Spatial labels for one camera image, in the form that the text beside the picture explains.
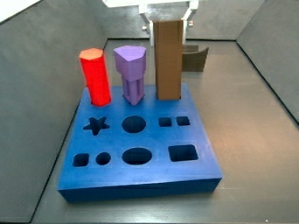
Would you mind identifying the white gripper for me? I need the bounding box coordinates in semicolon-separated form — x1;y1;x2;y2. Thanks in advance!
101;0;200;46

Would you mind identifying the dark grey curved fixture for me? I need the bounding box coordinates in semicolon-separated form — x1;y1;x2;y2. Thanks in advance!
181;45;209;72

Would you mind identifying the purple pentagon peg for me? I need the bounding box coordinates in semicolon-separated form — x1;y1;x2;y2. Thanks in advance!
113;45;145;105

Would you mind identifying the red hexagon peg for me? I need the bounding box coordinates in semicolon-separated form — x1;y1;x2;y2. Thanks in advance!
79;48;111;107

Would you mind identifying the blue shape-sorter block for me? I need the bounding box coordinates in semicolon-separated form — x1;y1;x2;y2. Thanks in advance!
57;84;221;203

